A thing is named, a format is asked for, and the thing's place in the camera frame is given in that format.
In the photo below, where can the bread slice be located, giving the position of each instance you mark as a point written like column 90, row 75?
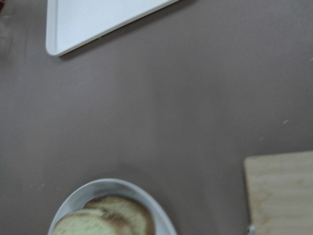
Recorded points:
column 92, row 222
column 134, row 212

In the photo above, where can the white oval plate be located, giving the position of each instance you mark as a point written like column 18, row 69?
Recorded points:
column 111, row 186

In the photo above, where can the white rectangular serving tray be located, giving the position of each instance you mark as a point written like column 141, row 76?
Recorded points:
column 74, row 23

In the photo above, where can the wooden cutting board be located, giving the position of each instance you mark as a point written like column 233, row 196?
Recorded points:
column 280, row 193

